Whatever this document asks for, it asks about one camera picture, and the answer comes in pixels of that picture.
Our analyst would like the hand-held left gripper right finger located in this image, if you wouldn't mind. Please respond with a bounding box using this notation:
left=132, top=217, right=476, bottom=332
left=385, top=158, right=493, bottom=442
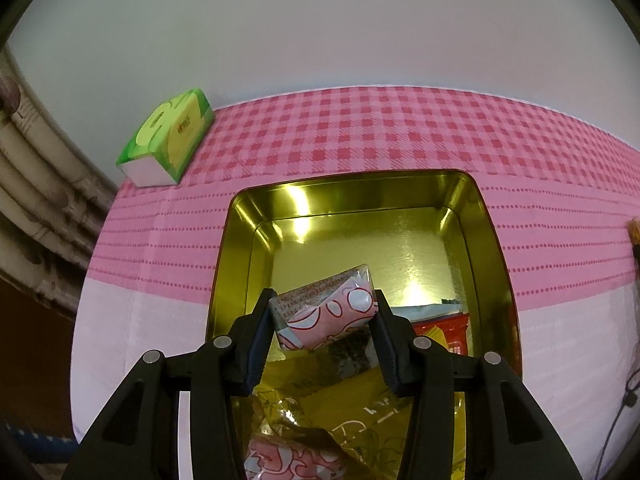
left=369, top=288, right=583, bottom=480

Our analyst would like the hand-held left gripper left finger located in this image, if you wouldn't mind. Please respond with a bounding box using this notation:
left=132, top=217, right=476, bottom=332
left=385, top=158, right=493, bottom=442
left=64, top=287, right=279, bottom=480

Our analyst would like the grey dark snack packet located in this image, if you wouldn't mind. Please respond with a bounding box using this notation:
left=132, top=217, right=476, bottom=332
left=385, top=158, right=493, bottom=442
left=312, top=330, right=383, bottom=381

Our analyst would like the navy and light-blue snack packet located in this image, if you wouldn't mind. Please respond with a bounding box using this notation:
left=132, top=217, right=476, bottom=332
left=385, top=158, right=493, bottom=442
left=392, top=302, right=463, bottom=322

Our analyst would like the red snack packet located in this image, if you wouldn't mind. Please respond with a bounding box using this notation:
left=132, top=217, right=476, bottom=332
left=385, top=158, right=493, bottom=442
left=412, top=312, right=472, bottom=356

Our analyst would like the pink patterned snack packet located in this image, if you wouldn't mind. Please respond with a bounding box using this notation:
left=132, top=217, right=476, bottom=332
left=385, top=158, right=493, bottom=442
left=269, top=264, right=377, bottom=351
left=244, top=435, right=346, bottom=480

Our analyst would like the maroon tin box gold inside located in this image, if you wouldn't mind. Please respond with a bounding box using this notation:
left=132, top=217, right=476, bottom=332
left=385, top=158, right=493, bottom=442
left=205, top=169, right=522, bottom=480

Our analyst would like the pink checked tablecloth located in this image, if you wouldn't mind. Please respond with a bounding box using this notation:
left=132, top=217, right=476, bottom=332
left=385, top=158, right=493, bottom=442
left=70, top=85, right=640, bottom=480

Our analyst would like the green tissue pack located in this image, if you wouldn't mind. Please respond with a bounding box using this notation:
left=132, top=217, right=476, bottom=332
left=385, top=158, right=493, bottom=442
left=115, top=88, right=217, bottom=187

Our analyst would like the dark brown furniture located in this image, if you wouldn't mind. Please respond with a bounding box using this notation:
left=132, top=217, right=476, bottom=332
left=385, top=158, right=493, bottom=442
left=0, top=280, right=81, bottom=441

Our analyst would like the blue striped cloth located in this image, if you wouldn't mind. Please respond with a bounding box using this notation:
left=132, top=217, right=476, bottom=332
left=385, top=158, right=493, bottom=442
left=0, top=420, right=78, bottom=453

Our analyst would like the beige patterned curtain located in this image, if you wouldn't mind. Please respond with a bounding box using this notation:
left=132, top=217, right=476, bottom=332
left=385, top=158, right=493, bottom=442
left=0, top=45, right=118, bottom=321

